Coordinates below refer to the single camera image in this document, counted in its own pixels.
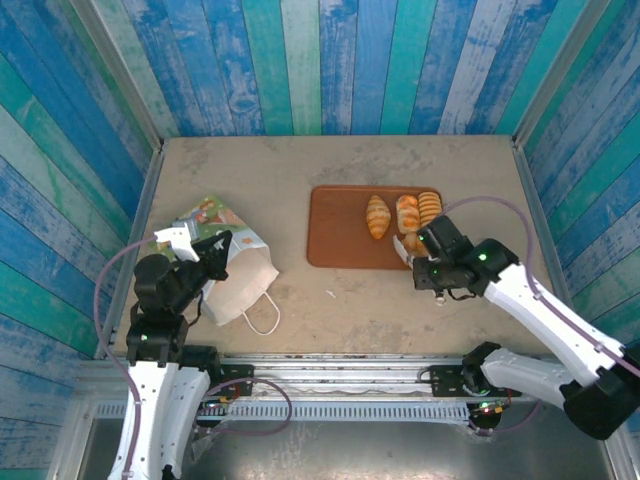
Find twisted glazed fake bread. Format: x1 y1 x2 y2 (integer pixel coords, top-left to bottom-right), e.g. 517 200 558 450
395 194 421 235

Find aluminium frame post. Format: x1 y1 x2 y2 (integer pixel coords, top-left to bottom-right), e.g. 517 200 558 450
69 0 166 151
512 0 614 146

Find knotted fake bread roll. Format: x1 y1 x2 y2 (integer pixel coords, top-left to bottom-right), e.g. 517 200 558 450
399 232 431 259

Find metal tongs with white tips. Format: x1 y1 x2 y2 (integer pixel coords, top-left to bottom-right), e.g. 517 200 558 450
391 233 447 307

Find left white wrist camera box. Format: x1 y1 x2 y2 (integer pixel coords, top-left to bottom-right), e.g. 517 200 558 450
153 222 200 262

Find grey slotted cable duct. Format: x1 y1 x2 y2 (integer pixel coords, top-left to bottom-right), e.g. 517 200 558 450
94 401 474 425

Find aluminium mounting rail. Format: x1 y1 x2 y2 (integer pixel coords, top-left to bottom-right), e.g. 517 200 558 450
79 353 611 404

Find aluminium table side rail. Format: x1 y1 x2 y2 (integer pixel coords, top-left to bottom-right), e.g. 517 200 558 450
94 142 166 360
510 139 591 360

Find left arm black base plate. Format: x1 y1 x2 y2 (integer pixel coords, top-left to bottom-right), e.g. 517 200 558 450
219 363 255 398

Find brown plastic tray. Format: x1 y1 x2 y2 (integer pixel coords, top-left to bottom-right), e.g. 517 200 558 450
305 184 445 271

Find fake croissant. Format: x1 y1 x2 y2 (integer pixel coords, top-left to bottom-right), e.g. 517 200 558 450
365 194 392 240

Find ridged striped fake bread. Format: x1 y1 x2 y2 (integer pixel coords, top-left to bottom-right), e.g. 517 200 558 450
417 191 444 229

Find white printed paper bag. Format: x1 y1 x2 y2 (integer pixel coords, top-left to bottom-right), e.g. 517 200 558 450
172 194 281 336

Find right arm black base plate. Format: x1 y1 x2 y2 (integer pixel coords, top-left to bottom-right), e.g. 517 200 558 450
430 363 522 399

